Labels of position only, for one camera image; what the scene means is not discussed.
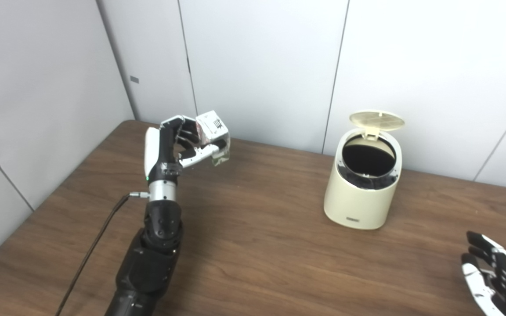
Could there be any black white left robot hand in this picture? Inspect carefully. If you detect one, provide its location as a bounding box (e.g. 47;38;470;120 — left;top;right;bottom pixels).
144;115;220;183

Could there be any white green milk carton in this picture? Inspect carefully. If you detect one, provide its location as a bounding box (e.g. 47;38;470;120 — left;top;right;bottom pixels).
195;110;231;166

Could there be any cream-colored round bin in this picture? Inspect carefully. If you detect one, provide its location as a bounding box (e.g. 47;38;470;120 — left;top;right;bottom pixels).
323;127;403;230

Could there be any cream round bin lid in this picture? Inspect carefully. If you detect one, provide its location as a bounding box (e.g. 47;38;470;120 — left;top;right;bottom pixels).
349;110;405;140

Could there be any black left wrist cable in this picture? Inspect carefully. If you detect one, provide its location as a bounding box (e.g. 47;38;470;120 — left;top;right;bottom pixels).
54;191;150;316

